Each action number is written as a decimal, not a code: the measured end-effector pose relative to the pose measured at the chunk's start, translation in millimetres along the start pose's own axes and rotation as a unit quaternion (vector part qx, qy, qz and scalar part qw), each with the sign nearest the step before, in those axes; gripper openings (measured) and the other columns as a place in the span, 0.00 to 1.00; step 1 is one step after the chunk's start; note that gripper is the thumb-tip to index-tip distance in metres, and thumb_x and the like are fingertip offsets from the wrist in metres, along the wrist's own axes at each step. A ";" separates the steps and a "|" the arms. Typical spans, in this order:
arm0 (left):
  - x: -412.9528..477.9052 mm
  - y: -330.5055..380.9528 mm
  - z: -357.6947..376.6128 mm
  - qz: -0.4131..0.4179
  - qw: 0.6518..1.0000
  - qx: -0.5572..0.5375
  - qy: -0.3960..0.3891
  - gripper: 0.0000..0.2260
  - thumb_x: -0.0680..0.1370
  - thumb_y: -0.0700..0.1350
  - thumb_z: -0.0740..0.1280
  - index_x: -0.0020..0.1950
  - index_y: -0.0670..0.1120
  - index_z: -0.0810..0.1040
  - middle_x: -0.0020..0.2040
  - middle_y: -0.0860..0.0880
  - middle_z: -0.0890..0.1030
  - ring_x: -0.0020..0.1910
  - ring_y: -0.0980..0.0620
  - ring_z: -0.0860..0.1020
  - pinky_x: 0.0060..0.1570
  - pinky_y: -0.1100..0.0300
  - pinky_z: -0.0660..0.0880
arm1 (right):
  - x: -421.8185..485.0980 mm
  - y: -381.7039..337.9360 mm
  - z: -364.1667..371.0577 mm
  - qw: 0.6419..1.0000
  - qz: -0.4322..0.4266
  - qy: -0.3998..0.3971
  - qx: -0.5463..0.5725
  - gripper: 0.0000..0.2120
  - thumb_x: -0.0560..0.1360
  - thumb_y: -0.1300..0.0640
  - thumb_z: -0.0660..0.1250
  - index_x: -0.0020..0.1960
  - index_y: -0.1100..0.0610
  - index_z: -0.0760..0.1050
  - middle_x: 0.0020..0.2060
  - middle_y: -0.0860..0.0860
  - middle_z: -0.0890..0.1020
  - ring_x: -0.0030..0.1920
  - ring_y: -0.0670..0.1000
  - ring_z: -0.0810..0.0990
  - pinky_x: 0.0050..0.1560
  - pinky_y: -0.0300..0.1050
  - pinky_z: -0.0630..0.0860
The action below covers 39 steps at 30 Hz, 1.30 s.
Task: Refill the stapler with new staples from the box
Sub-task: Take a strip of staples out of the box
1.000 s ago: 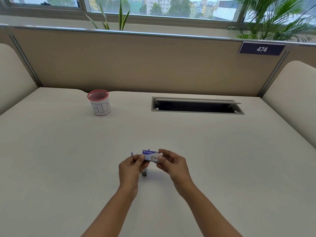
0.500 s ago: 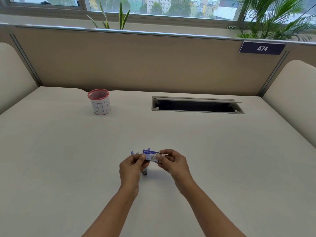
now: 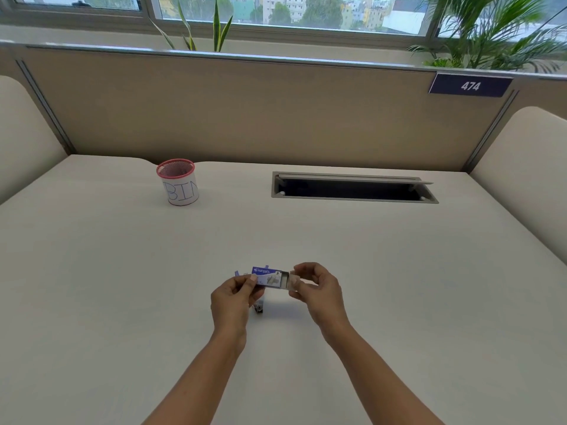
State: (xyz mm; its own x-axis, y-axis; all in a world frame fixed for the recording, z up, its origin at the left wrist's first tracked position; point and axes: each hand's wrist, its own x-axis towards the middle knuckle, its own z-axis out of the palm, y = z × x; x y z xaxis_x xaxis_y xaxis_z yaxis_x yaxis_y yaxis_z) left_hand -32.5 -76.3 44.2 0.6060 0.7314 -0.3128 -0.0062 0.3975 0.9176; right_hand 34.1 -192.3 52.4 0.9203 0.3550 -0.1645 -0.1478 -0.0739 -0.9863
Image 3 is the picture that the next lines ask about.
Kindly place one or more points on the cream rounded side divider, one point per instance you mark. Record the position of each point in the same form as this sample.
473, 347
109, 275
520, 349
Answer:
26, 137
527, 172

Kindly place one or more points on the person's left thumb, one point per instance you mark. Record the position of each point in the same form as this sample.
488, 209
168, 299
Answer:
250, 281

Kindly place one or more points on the person's right thumb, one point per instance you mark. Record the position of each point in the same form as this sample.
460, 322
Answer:
306, 282

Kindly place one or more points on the small metal stapler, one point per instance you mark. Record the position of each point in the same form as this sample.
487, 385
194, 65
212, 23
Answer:
259, 306

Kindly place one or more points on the blue staple box sleeve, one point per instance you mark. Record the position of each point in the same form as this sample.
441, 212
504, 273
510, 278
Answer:
270, 278

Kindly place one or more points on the person's left hand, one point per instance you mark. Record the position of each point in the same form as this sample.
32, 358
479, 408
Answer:
230, 305

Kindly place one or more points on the person's left forearm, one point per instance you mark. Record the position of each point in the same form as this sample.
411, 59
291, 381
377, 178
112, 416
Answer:
199, 385

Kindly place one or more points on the snake plant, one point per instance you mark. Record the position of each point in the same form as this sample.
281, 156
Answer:
217, 30

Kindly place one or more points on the beige desk partition panel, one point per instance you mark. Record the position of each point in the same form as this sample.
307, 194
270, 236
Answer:
265, 110

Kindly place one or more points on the dark blue number sign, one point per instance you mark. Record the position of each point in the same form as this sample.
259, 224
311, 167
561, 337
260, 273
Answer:
470, 85

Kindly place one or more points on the grey window frame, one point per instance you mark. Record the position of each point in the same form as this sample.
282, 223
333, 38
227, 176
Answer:
150, 8

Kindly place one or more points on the green palm plant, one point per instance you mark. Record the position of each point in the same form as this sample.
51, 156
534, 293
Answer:
491, 35

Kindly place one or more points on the person's right forearm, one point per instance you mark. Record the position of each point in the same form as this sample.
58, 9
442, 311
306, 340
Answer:
381, 380

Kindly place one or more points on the person's right hand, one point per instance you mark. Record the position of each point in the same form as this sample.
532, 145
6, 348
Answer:
325, 300

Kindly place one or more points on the grey staple tray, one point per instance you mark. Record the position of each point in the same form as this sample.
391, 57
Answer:
292, 280

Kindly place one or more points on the pink mesh pen cup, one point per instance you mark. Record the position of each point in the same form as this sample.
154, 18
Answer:
178, 183

